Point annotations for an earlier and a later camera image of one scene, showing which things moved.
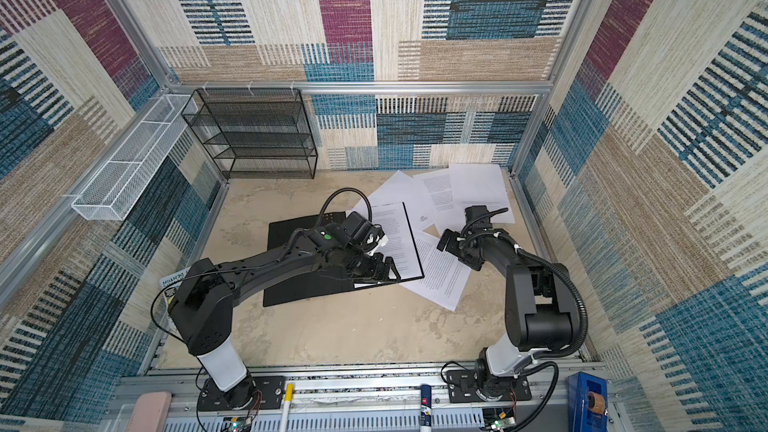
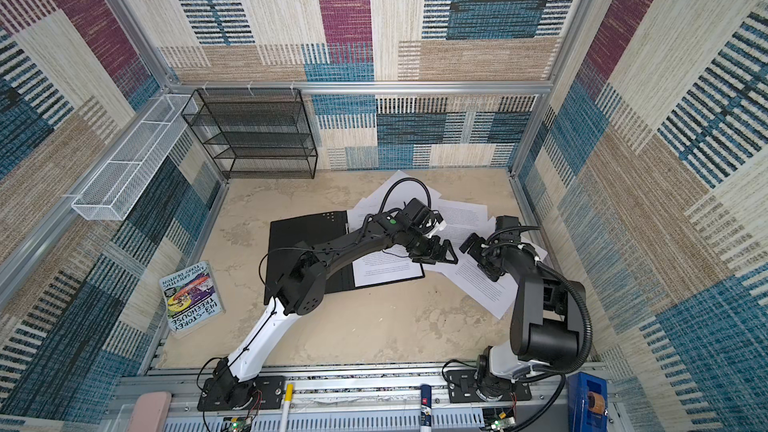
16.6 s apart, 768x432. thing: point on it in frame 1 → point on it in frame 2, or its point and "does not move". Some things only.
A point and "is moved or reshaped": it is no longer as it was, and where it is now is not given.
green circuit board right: (501, 424) does not move
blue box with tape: (587, 403) does not move
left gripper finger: (383, 267) → (447, 246)
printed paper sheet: (445, 277) is moved or reshaped
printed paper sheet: (481, 185) → (494, 296)
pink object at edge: (150, 412) does not move
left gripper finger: (370, 279) → (424, 261)
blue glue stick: (426, 408) does not move
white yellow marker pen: (286, 409) does not move
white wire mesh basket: (120, 179) does not move
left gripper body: (358, 263) → (418, 245)
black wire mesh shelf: (254, 133) does not move
